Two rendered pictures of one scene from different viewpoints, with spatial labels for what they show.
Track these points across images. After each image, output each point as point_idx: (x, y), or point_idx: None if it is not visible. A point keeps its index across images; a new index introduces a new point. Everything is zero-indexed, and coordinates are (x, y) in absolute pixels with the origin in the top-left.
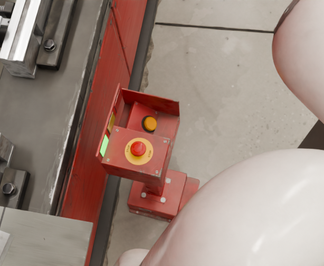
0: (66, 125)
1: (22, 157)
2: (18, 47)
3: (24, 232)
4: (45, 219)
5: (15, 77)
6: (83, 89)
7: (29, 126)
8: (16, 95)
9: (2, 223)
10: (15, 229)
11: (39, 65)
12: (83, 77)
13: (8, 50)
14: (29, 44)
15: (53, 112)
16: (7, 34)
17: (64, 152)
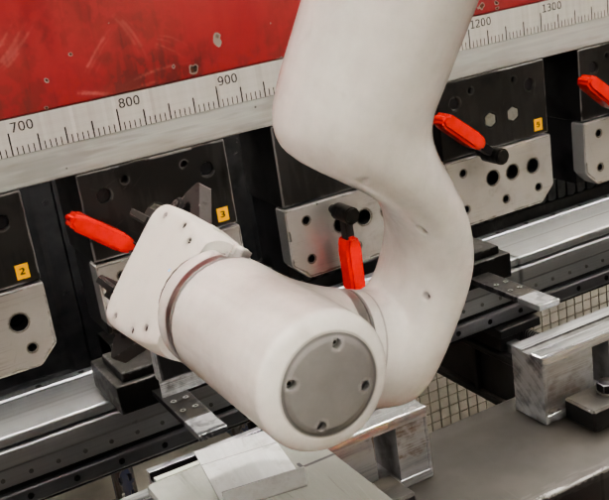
0: (539, 493)
1: (428, 492)
2: (551, 345)
3: (324, 489)
4: (370, 492)
5: (518, 413)
6: None
7: (478, 467)
8: (498, 429)
9: (308, 466)
10: (316, 481)
11: (568, 408)
12: None
13: (533, 343)
14: (571, 352)
15: (534, 470)
16: (550, 329)
17: None
